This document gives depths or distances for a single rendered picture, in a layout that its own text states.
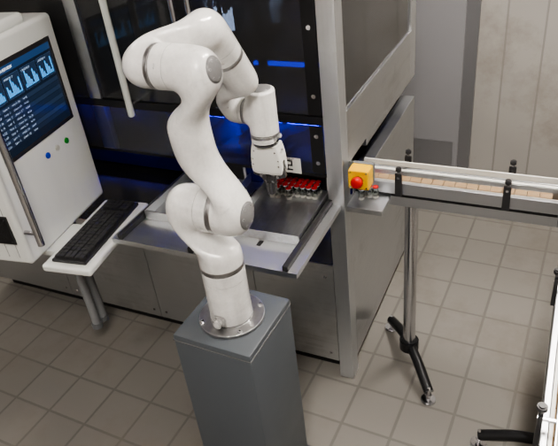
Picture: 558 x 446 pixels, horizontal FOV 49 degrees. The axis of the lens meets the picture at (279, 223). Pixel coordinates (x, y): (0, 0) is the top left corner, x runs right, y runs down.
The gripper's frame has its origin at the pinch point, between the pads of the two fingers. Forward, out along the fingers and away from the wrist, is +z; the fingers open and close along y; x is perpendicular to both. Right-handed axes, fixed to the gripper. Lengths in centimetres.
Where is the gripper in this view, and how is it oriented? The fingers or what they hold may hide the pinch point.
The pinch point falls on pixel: (272, 187)
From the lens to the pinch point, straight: 186.0
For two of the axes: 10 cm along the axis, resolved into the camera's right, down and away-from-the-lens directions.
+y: -9.1, -1.5, 3.9
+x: -4.1, 5.4, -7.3
